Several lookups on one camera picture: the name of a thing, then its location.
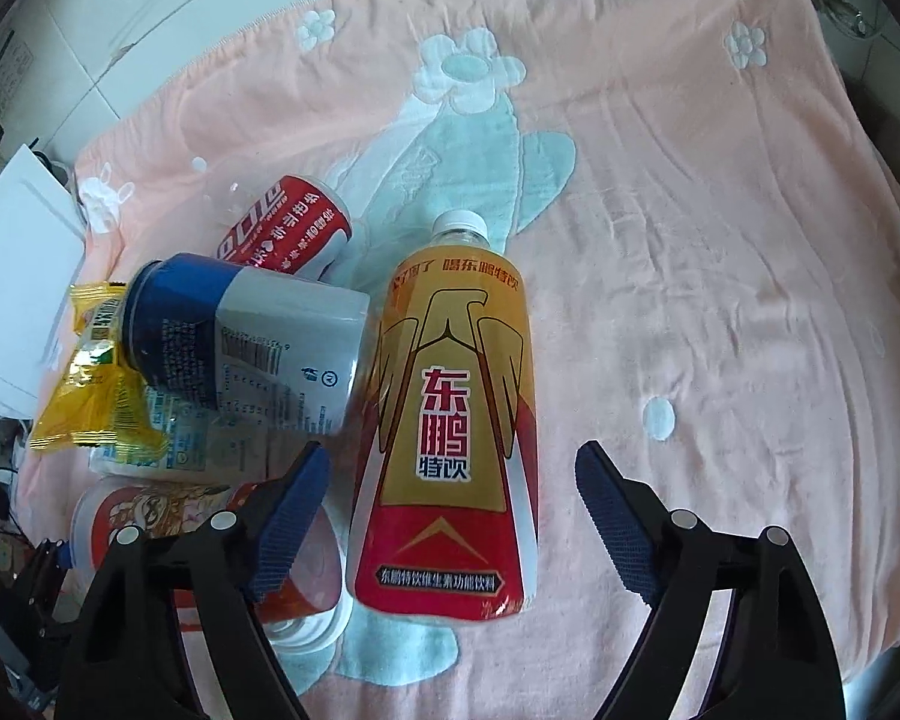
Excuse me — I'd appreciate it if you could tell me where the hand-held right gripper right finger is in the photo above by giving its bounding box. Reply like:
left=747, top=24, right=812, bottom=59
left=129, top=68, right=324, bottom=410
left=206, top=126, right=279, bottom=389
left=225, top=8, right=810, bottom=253
left=574, top=441, right=848, bottom=720

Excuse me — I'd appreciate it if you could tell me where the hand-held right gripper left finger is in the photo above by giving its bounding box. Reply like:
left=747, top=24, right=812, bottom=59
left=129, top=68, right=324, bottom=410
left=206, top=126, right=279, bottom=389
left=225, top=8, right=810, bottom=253
left=52, top=441, right=331, bottom=720

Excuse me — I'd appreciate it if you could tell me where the red and white paper cup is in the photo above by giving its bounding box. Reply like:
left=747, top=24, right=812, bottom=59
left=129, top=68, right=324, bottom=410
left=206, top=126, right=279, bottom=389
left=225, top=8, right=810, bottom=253
left=71, top=478, right=353, bottom=650

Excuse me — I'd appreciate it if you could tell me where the white and blue wrapper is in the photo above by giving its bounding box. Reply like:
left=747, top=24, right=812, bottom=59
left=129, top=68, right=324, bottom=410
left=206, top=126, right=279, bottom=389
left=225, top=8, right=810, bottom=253
left=90, top=382, right=271, bottom=481

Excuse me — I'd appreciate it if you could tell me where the blue and silver can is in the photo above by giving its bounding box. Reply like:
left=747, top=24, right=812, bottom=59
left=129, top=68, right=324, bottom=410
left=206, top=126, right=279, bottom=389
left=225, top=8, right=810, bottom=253
left=118, top=253, right=372, bottom=437

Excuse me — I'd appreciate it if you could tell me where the orange drink bottle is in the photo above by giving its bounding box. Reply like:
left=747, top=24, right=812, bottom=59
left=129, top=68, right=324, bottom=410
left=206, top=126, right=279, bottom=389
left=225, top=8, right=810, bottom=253
left=345, top=208, right=539, bottom=623

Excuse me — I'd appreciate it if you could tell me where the yellow snack packet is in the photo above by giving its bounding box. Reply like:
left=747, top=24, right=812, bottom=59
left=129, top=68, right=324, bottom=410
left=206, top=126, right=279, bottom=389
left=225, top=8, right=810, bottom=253
left=28, top=281, right=170, bottom=458

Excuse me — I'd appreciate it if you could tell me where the red drink can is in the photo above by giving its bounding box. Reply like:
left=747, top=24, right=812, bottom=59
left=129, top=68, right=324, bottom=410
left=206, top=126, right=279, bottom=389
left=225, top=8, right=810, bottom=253
left=216, top=174, right=353, bottom=282

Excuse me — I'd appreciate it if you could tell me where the pink floral blanket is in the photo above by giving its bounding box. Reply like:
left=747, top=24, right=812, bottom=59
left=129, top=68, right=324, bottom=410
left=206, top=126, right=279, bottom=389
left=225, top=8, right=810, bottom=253
left=15, top=0, right=900, bottom=698

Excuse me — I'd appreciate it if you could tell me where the white microwave oven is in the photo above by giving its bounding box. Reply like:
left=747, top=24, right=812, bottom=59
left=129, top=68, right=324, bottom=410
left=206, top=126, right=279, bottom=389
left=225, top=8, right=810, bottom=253
left=0, top=144, right=87, bottom=421

